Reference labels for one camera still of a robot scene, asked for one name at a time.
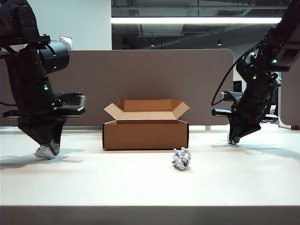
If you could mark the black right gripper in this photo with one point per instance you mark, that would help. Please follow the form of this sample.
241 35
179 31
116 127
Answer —
255 103

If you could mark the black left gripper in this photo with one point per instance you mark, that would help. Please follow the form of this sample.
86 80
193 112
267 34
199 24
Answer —
47 112

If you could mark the paper ball dark print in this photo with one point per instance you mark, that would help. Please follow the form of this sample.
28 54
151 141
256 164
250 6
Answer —
234 141

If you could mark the paper ball blue print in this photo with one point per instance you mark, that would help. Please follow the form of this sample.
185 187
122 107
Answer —
181 159
43 152

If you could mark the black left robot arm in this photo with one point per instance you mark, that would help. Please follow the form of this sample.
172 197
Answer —
25 61

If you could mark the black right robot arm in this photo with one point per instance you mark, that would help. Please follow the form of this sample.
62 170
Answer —
279 42

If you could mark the open brown cardboard box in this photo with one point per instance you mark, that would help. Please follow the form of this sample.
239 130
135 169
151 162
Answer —
143 137

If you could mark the black upright background panel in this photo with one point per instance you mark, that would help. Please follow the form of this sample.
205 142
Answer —
237 86

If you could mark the brown divider support foot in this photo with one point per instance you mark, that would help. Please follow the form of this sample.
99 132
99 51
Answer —
294 127

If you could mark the narrow grey desk divider panel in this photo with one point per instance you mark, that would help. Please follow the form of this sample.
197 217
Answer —
290 105

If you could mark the wide grey desk divider panel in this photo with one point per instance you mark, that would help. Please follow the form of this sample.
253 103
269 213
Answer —
140 75

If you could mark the long white ceiling light strip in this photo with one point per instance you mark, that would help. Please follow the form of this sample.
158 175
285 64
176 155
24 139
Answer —
194 20

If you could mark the grey foreground ledge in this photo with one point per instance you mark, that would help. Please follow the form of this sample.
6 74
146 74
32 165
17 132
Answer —
150 215

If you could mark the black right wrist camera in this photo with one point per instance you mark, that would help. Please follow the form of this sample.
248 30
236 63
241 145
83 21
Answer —
230 95

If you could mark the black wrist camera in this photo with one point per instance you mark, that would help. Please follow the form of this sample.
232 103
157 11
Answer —
230 95
72 99

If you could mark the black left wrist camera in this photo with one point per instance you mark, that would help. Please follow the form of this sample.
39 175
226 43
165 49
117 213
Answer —
72 99

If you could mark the metal wall switch plate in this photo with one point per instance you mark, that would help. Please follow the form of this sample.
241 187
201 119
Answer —
66 42

